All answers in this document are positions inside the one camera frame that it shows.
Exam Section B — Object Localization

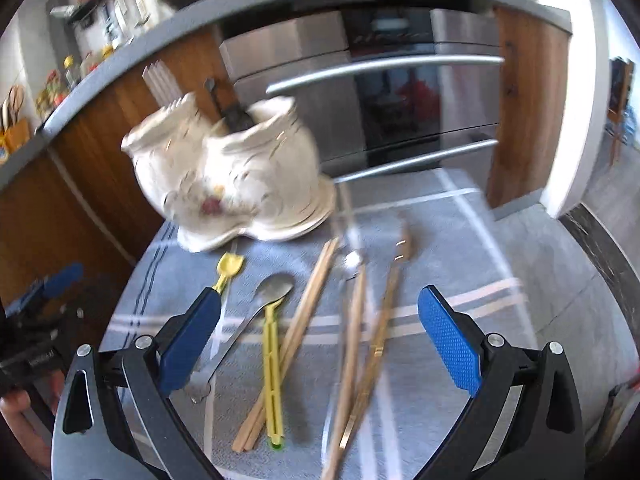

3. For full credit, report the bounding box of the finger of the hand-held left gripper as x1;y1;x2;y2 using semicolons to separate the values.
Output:
5;262;85;313

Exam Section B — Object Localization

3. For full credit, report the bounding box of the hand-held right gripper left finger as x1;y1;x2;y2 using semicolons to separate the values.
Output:
51;286;223;480

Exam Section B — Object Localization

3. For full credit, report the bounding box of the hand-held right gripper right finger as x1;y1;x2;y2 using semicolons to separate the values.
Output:
415;284;586;480

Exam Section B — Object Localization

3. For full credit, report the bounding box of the small yellow plastic spoon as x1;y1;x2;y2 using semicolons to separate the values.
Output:
211;253;246;292

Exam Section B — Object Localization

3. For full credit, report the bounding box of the golden long utensil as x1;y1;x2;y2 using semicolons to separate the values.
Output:
367;227;416;361

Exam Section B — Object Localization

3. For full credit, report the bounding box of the metal spoon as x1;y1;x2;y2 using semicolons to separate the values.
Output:
184;273;296;403

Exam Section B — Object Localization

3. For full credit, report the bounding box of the wooden chopstick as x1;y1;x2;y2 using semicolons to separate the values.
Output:
240;241;342;453

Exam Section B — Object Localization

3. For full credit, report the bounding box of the wooden chopsticks pair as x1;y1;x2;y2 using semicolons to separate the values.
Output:
231;238;337;452

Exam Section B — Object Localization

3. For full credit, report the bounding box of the white ceramic utensil holder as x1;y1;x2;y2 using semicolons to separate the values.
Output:
121;91;337;253

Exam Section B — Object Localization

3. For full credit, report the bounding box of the person's left hand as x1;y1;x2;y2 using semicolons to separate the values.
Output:
0;390;52;467

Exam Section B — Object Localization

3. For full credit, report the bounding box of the grey striped table cloth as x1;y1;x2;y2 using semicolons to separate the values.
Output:
99;167;532;480

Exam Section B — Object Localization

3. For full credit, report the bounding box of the clear plastic spoon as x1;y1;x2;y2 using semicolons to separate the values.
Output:
320;246;368;461

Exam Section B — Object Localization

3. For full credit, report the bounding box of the wooden base cabinet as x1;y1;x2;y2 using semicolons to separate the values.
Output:
0;25;237;306

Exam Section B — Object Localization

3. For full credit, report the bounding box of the wooden knife block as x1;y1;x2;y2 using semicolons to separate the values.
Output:
2;117;32;155

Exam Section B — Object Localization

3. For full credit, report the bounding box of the group of sauce bottles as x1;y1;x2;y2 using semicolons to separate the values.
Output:
34;69;69;117

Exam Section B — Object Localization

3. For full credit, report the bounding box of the yellow cap bottle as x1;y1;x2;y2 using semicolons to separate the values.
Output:
63;56;82;89

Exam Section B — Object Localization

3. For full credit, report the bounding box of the stainless steel built-in oven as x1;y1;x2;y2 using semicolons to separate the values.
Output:
219;6;505;184

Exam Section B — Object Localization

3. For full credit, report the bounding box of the wooden cabinet door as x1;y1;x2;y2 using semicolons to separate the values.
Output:
486;7;572;210

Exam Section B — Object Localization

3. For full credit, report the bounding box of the grey speckled countertop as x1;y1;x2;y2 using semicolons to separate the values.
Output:
0;0;573;191

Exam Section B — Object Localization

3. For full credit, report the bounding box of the black handled utensil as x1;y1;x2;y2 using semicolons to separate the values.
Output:
203;77;252;132

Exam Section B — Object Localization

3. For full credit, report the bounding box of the black wall shelf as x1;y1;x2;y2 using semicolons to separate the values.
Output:
65;0;166;27

